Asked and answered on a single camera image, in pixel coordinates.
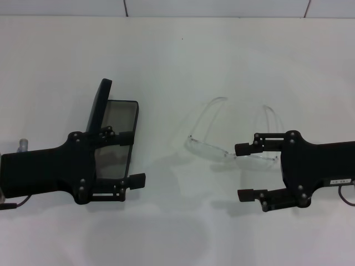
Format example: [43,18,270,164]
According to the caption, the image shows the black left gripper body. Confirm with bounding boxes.
[1,131,97,206]

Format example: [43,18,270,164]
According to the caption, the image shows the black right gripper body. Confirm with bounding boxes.
[280,130,355,208]

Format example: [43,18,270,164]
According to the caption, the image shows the black glasses case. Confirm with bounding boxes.
[85,78,139,182]

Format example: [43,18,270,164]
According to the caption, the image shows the clear white glasses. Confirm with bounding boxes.
[186,96,282,174]

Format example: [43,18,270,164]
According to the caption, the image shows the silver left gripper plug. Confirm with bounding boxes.
[17,138,30,153]

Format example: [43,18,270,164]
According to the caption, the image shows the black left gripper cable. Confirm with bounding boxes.
[0,193,33,211]

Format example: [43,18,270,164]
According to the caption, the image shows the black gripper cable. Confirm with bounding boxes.
[337,184,355,207]
[0,193,33,211]

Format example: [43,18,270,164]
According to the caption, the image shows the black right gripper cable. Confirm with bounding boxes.
[337,184,355,207]

